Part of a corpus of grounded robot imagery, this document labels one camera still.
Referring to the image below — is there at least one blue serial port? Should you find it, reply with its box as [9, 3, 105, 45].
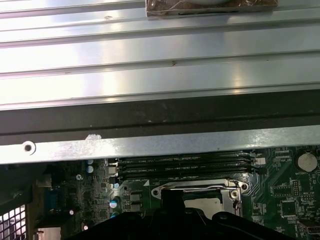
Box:
[44, 187, 65, 225]

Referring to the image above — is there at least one CPU socket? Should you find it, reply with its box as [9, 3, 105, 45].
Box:
[150, 178, 250, 219]

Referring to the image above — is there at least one green motherboard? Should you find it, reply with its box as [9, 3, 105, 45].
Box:
[32, 147, 320, 240]

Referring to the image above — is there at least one silver-topped CPU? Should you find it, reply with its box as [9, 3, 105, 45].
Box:
[183, 197, 223, 217]

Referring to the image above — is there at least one black and grey PC case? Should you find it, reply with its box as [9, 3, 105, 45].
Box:
[0, 96, 320, 240]

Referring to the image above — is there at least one metal socket cover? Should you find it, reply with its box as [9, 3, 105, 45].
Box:
[183, 189, 236, 219]

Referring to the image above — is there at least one metal wire locking lever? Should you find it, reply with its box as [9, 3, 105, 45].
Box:
[231, 193, 240, 217]
[182, 181, 239, 192]

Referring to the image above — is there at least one silver coin cell battery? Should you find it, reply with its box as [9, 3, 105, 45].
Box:
[298, 152, 319, 173]

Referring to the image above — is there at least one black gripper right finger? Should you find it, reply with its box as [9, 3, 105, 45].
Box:
[207, 211, 298, 240]

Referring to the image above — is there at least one black RAM slot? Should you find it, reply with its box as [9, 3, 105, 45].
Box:
[118, 171, 255, 179]
[117, 154, 252, 161]
[117, 161, 253, 171]

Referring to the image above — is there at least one black square chip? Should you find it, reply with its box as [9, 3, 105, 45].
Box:
[280, 200, 299, 218]

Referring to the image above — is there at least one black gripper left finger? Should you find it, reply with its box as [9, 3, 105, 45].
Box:
[84, 188, 208, 240]

